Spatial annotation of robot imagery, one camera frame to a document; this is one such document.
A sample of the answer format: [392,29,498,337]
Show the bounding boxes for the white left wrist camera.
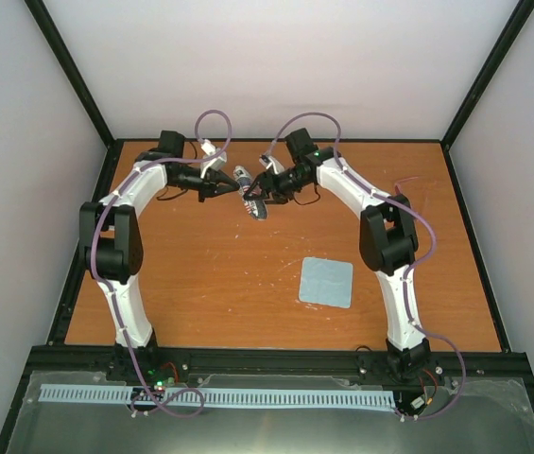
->
[200,139,227,178]

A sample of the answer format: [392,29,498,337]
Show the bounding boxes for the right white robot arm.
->
[244,129,431,381]

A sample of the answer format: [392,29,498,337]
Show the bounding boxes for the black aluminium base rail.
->
[27,344,530,387]

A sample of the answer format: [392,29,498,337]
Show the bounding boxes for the flag print glasses case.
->
[233,166,267,220]

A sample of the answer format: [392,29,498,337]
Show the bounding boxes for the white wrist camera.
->
[200,139,227,178]
[259,154,284,175]

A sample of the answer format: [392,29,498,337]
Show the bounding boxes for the light blue slotted cable duct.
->
[38,384,395,411]

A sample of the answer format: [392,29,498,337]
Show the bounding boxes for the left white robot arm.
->
[78,131,239,381]

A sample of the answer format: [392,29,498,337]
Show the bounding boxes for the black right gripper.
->
[244,166,310,205]

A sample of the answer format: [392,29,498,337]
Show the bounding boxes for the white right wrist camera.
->
[259,154,284,175]

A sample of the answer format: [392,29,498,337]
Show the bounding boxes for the pink transparent sunglasses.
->
[394,176,421,193]

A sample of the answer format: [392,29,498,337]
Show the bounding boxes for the light blue cleaning cloth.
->
[299,257,353,309]

